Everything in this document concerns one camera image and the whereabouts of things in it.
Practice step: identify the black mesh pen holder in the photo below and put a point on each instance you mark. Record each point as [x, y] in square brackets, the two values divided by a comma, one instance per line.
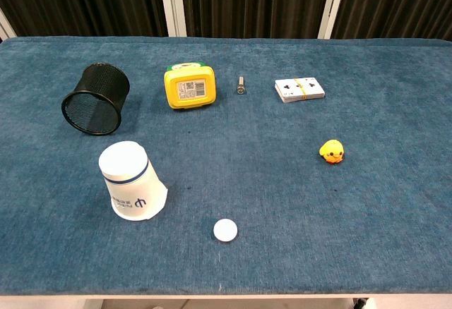
[102, 86]

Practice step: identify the black curtain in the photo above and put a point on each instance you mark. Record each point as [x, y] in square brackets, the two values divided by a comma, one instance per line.
[257, 2]

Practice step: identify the white frame post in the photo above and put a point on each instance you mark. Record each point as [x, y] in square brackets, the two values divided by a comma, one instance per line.
[172, 2]
[6, 27]
[333, 4]

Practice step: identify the white paper cup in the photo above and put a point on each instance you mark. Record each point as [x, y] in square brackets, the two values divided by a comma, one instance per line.
[130, 182]

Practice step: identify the black caster wheel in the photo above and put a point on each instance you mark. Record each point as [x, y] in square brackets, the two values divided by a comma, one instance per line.
[361, 303]

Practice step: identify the yellow plastic box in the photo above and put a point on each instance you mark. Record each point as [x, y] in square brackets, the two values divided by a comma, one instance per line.
[190, 88]

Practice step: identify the white round cap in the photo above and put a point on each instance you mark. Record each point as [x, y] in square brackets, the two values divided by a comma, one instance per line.
[225, 230]

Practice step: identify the deck of playing cards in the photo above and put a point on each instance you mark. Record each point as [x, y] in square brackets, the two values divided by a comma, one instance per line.
[299, 89]

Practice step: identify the yellow rubber duck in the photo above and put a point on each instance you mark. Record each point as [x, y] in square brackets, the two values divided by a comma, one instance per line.
[332, 151]

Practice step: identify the blue table cloth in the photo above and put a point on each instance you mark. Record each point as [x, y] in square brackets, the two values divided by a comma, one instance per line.
[226, 182]

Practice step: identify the small silver metal cylinder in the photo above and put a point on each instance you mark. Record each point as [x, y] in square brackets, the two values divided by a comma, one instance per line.
[241, 85]

